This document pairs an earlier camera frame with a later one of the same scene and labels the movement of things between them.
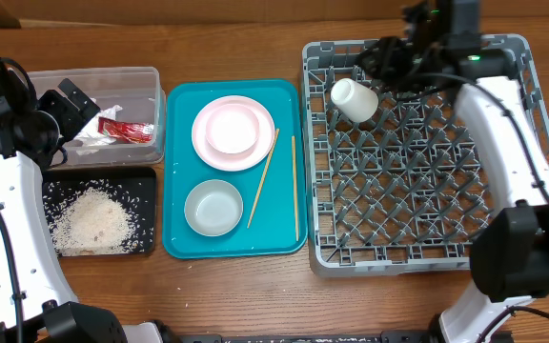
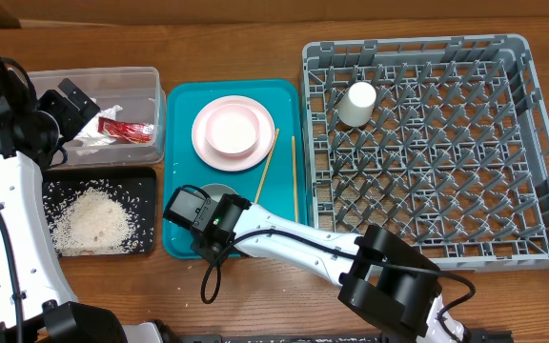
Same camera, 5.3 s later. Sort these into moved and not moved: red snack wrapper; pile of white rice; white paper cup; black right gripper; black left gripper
Moved: white paper cup; black right gripper
Not moved: pile of white rice; black left gripper; red snack wrapper
